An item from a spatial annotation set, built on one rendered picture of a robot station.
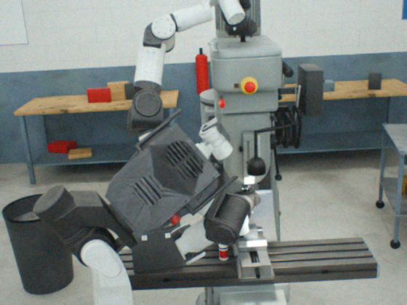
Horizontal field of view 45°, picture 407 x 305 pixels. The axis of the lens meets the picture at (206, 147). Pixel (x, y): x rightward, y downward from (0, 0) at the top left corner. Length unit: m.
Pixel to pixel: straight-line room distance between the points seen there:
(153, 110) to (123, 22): 4.76
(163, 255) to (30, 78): 4.71
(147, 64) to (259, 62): 0.41
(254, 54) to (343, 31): 4.69
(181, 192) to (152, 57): 0.48
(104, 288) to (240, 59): 0.89
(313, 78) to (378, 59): 4.36
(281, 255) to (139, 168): 1.06
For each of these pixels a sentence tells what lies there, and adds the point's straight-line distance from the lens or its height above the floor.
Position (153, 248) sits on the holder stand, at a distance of 2.19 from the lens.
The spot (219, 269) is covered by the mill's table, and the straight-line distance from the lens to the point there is 2.21.
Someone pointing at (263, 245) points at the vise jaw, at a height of 1.03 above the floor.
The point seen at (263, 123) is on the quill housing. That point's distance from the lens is 1.98.
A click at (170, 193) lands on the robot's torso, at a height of 1.55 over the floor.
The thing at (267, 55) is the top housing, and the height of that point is 1.86.
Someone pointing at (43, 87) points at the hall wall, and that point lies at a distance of 6.60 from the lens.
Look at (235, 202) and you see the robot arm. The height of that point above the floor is 1.45.
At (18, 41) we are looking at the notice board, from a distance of 6.61.
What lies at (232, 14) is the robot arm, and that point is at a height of 2.01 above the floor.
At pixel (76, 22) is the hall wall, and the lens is 6.38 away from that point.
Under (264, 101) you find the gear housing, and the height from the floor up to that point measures 1.67.
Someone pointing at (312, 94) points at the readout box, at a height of 1.62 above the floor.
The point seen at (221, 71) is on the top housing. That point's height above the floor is 1.81.
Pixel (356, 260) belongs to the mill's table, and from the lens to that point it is 2.31.
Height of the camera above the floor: 2.11
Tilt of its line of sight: 18 degrees down
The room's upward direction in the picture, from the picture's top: 3 degrees counter-clockwise
